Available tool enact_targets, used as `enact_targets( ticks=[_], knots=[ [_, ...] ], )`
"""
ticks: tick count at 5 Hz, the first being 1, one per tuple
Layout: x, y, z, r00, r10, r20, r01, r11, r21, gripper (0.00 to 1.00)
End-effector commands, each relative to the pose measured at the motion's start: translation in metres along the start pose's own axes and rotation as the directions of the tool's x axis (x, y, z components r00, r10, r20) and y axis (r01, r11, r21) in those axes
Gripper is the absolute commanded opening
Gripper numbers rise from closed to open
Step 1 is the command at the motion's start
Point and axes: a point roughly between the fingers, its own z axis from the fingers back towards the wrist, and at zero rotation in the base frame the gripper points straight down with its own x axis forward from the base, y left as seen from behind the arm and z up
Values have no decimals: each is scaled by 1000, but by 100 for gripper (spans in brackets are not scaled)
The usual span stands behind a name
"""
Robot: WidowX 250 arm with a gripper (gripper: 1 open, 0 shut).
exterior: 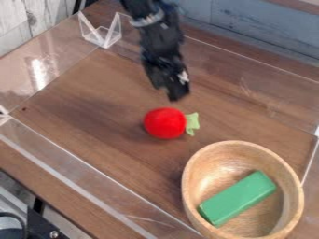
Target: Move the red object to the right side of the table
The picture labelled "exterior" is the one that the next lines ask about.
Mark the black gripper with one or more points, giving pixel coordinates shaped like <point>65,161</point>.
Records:
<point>160,38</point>

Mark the red plush tomato toy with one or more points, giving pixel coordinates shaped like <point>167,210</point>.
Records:
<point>168,123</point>

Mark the wooden bowl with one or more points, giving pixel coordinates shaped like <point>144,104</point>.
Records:
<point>216,167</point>

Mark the green rectangular block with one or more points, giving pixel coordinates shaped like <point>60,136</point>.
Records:
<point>237,198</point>

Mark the black clamp with screw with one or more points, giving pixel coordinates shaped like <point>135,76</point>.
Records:
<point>40,228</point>

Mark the clear acrylic corner bracket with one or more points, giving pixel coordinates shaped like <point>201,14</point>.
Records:
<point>100,36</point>

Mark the clear acrylic back wall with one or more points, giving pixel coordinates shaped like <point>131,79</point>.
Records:
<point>285,95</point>

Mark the clear acrylic wall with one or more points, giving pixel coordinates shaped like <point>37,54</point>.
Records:
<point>95,201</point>
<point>285,95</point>

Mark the clear acrylic front wall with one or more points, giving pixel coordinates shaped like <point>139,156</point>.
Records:
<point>95,201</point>

